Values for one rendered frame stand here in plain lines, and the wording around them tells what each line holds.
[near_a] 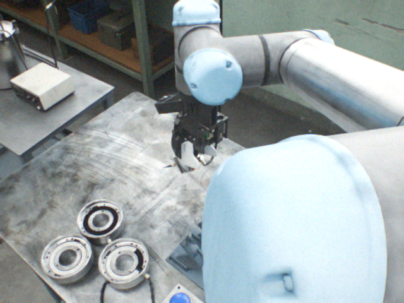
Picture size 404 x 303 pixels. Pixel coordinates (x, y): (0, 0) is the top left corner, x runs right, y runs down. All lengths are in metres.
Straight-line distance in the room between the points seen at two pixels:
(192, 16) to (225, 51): 0.09
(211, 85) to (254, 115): 1.92
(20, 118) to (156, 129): 0.57
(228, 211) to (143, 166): 0.85
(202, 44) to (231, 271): 0.40
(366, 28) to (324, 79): 1.62
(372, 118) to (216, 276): 0.20
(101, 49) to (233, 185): 2.53
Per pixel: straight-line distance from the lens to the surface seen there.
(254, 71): 0.53
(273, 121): 2.39
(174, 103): 0.72
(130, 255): 0.83
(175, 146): 0.73
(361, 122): 0.35
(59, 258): 0.87
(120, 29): 2.54
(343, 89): 0.38
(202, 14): 0.58
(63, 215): 0.96
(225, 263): 0.18
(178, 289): 0.77
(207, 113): 0.66
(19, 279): 1.88
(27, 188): 1.05
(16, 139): 1.40
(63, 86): 1.48
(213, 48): 0.51
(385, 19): 1.98
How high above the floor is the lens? 1.55
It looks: 46 degrees down
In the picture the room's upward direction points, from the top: straight up
